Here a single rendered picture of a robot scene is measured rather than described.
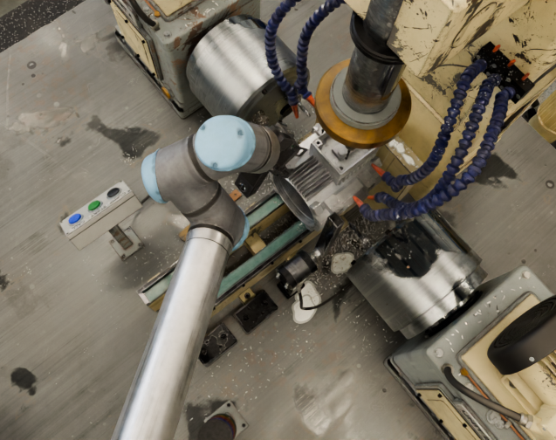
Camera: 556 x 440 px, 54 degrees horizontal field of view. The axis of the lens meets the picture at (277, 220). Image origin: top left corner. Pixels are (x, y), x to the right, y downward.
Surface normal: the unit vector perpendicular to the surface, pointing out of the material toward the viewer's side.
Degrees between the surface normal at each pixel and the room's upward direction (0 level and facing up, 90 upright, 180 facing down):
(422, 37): 90
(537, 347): 35
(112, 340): 0
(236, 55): 13
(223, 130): 26
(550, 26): 90
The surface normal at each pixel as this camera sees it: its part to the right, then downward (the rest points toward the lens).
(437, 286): -0.14, -0.15
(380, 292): -0.67, 0.38
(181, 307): 0.05, -0.63
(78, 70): 0.04, -0.29
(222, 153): -0.28, 0.01
